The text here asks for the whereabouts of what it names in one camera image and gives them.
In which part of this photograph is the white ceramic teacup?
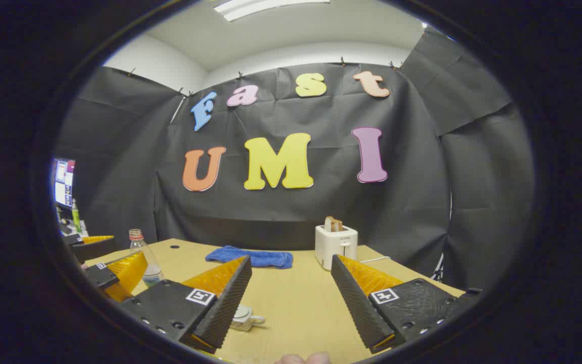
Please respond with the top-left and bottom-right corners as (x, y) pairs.
(229, 304), (266, 333)

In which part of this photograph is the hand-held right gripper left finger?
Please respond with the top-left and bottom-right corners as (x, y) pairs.
(119, 255), (253, 354)

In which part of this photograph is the blue towel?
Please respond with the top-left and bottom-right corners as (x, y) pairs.
(205, 245), (294, 269)

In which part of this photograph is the computer monitor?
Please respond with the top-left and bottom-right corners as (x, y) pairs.
(51, 158), (76, 210)

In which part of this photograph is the black backdrop cloth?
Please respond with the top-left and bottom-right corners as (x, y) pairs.
(54, 25), (537, 294)

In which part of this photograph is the clear plastic water bottle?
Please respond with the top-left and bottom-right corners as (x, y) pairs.
(128, 229), (164, 289)

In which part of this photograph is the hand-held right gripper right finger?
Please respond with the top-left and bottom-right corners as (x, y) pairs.
(330, 254), (482, 354)

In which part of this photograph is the white toaster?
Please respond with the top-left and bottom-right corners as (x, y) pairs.
(314, 224), (359, 271)

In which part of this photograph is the ceiling light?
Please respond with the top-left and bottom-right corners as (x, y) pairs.
(214, 0), (331, 22)

